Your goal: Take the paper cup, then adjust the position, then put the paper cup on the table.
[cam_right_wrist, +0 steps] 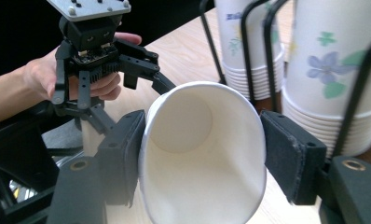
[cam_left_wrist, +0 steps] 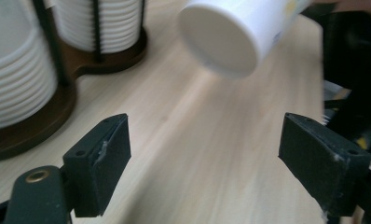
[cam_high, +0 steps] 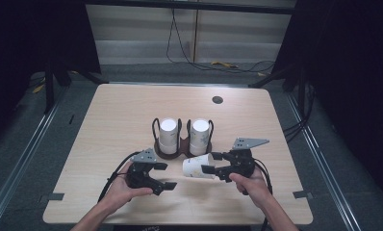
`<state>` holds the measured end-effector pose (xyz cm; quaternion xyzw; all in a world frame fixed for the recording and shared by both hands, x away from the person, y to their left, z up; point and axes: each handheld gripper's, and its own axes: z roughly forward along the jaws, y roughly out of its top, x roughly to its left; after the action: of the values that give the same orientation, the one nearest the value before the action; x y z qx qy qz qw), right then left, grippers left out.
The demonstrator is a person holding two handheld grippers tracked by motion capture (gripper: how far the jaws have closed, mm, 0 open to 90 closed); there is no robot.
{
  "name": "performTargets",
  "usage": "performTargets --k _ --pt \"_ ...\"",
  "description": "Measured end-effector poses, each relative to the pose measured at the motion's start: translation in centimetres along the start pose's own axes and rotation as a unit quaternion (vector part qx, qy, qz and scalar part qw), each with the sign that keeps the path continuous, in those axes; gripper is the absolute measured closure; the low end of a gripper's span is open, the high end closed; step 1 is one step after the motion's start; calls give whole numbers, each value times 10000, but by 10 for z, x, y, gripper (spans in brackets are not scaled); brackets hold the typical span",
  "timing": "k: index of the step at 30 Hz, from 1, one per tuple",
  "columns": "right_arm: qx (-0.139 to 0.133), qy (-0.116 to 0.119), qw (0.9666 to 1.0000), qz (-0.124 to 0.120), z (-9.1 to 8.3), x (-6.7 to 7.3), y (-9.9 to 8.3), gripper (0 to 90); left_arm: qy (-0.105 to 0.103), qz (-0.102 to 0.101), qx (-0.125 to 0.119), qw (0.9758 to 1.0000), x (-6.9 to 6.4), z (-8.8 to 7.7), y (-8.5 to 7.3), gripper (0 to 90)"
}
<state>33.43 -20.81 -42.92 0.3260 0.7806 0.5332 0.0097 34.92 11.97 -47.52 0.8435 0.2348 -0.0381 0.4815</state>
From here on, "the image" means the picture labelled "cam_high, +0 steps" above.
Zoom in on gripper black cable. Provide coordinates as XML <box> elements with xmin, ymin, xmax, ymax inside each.
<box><xmin>252</xmin><ymin>158</ymin><xmax>274</xmax><ymax>231</ymax></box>
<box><xmin>96</xmin><ymin>150</ymin><xmax>143</xmax><ymax>204</ymax></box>

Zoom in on grey tape tab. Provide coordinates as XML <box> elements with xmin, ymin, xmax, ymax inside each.
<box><xmin>38</xmin><ymin>192</ymin><xmax>65</xmax><ymax>204</ymax></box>
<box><xmin>292</xmin><ymin>190</ymin><xmax>314</xmax><ymax>200</ymax></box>

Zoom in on yellow strip on floor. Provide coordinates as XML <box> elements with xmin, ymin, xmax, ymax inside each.
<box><xmin>210</xmin><ymin>60</ymin><xmax>240</xmax><ymax>69</ymax></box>

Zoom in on person's left hand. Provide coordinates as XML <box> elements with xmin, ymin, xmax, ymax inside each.
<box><xmin>103</xmin><ymin>161</ymin><xmax>154</xmax><ymax>210</ymax></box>

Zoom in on stack of white paper cups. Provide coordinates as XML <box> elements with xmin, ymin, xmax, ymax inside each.
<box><xmin>158</xmin><ymin>117</ymin><xmax>180</xmax><ymax>156</ymax></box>
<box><xmin>189</xmin><ymin>118</ymin><xmax>211</xmax><ymax>158</ymax></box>

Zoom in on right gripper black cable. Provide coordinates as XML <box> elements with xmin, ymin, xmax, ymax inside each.
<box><xmin>252</xmin><ymin>158</ymin><xmax>274</xmax><ymax>231</ymax></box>

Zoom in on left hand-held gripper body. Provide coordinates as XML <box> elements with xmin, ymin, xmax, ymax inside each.
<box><xmin>125</xmin><ymin>147</ymin><xmax>163</xmax><ymax>191</ymax></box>

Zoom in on bundle of black cables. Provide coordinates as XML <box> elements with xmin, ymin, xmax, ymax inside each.
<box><xmin>282</xmin><ymin>82</ymin><xmax>317</xmax><ymax>144</ymax></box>

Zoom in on hanging black cable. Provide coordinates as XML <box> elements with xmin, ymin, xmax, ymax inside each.
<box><xmin>166</xmin><ymin>8</ymin><xmax>277</xmax><ymax>74</ymax></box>

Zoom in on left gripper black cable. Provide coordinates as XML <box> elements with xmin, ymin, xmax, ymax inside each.
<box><xmin>96</xmin><ymin>150</ymin><xmax>143</xmax><ymax>204</ymax></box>

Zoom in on black curtain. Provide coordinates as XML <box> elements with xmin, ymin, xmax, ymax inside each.
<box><xmin>271</xmin><ymin>0</ymin><xmax>383</xmax><ymax>201</ymax></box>
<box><xmin>0</xmin><ymin>0</ymin><xmax>102</xmax><ymax>142</ymax></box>

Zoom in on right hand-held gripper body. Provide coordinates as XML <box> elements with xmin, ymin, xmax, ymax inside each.
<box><xmin>220</xmin><ymin>137</ymin><xmax>271</xmax><ymax>185</ymax></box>

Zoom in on black overhead bar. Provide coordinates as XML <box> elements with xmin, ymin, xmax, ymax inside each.
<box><xmin>84</xmin><ymin>0</ymin><xmax>297</xmax><ymax>15</ymax></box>

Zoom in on black metal stand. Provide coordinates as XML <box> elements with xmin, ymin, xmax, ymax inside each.
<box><xmin>248</xmin><ymin>62</ymin><xmax>309</xmax><ymax>112</ymax></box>
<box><xmin>42</xmin><ymin>62</ymin><xmax>110</xmax><ymax>116</ymax></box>

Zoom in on single white paper cup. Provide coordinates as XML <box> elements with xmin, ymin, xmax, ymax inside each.
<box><xmin>182</xmin><ymin>152</ymin><xmax>217</xmax><ymax>180</ymax></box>

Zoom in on person's right hand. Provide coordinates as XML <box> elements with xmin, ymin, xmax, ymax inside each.
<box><xmin>228</xmin><ymin>167</ymin><xmax>273</xmax><ymax>210</ymax></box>

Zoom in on metal floor rail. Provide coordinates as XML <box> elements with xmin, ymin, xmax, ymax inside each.
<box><xmin>285</xmin><ymin>91</ymin><xmax>365</xmax><ymax>231</ymax></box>
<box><xmin>0</xmin><ymin>86</ymin><xmax>69</xmax><ymax>223</ymax></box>

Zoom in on dark double cup holder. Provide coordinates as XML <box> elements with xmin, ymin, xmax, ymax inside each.
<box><xmin>151</xmin><ymin>116</ymin><xmax>215</xmax><ymax>161</ymax></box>

